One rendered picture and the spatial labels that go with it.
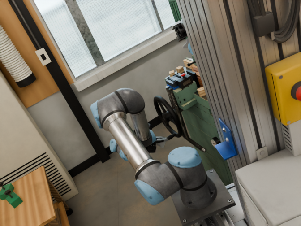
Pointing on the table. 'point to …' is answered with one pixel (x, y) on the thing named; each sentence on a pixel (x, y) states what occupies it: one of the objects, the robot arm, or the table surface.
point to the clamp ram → (193, 76)
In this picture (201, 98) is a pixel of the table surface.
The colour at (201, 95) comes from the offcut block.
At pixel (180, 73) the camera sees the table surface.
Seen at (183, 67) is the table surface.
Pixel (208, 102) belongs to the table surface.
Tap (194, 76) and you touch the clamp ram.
